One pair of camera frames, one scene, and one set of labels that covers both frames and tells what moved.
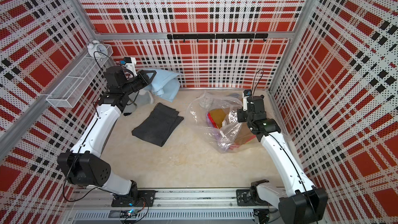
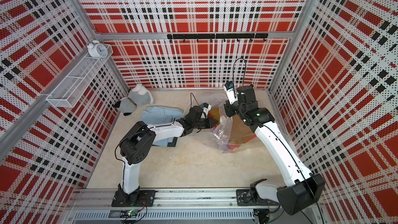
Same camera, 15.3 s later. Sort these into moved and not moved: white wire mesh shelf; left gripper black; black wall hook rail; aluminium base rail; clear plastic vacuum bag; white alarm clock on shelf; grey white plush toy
Moved: clear plastic vacuum bag; left gripper black
Not moved: aluminium base rail; grey white plush toy; white alarm clock on shelf; black wall hook rail; white wire mesh shelf
